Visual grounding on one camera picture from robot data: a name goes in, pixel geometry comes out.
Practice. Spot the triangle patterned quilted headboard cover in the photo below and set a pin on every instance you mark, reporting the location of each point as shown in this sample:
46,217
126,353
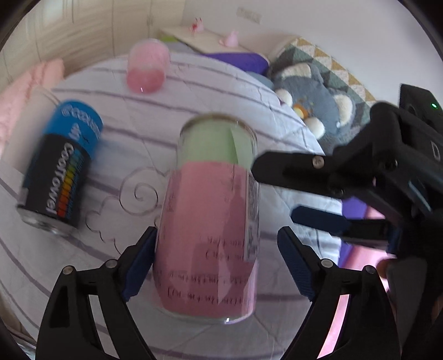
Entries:
335,76

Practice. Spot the clear cup pink green paper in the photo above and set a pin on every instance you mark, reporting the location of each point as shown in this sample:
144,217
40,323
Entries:
206,263

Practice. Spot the blue black cool towel can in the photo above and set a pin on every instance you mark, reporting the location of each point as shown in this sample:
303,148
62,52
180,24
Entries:
51,192

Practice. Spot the white purple striped quilt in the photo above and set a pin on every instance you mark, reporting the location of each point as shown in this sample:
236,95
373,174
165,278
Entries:
124,194

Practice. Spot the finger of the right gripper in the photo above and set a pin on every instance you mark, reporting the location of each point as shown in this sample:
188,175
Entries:
332,223
304,171

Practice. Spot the small pink plastic cup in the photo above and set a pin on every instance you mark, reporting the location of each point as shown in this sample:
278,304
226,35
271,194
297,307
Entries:
148,62

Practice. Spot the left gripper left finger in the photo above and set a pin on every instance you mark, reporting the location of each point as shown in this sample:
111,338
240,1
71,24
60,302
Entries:
68,329

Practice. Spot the white nightstand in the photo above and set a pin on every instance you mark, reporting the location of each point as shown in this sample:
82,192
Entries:
205,42

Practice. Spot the grey bear plush pillow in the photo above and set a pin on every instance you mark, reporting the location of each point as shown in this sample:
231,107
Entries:
334,116

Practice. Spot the cream built-in wardrobe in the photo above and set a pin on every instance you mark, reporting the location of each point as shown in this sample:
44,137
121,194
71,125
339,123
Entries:
82,33

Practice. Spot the pink red rabbit figurine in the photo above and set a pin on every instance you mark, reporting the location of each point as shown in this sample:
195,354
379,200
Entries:
197,26

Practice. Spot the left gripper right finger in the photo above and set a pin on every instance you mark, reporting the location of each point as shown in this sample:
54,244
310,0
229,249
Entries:
368,330

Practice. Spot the pink folded duvet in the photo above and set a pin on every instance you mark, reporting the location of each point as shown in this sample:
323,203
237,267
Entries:
14,98

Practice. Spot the white wall socket panel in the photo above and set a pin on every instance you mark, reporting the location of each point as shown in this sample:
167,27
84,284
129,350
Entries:
249,15

